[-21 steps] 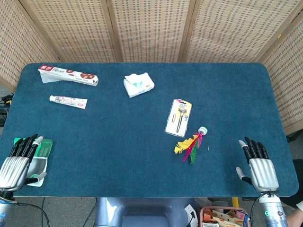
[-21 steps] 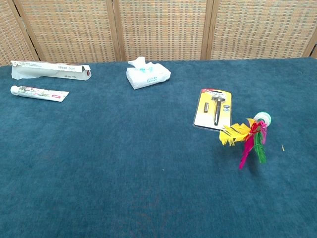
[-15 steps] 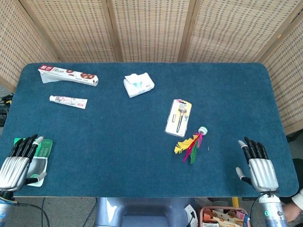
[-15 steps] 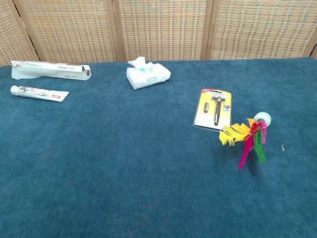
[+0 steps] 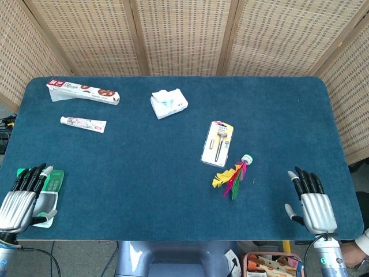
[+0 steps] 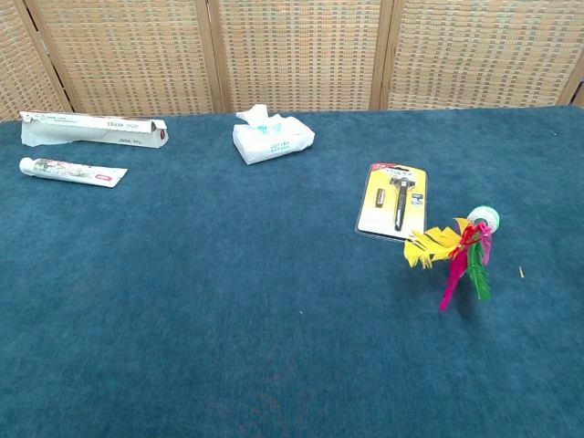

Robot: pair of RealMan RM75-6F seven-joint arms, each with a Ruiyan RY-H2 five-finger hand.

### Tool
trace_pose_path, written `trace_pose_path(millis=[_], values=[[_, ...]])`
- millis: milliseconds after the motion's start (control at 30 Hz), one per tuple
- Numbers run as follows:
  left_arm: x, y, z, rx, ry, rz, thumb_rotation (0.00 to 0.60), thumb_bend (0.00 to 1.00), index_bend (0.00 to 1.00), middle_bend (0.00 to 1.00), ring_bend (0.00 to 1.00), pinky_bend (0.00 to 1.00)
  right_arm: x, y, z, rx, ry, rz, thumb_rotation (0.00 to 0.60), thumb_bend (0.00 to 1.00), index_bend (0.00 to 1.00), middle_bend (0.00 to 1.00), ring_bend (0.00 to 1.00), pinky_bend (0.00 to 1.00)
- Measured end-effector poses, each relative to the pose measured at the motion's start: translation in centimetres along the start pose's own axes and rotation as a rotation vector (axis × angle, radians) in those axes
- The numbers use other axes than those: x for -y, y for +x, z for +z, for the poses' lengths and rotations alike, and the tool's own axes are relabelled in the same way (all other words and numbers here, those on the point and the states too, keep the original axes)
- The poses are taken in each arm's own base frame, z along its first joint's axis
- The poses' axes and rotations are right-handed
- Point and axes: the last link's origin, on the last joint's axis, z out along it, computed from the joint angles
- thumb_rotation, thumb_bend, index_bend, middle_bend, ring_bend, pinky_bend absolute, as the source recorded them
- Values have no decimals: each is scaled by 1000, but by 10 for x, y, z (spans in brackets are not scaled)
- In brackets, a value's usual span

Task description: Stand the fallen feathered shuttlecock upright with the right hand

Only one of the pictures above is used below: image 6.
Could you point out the white soft tissue pack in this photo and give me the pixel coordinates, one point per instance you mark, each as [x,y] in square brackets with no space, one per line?
[274,141]

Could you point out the woven folding screen panel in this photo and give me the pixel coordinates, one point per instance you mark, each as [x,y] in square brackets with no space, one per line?
[128,55]
[479,55]
[301,55]
[18,68]

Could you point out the razor in yellow blister card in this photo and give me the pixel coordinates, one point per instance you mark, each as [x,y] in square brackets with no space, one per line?
[388,214]

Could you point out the white floral toothpaste tube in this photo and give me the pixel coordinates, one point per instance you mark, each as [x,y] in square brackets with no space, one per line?
[68,169]

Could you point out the long biscuit box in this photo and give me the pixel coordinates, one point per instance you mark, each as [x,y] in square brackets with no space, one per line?
[91,127]

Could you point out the small colourful toy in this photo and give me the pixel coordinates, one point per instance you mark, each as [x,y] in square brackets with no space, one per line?
[433,242]

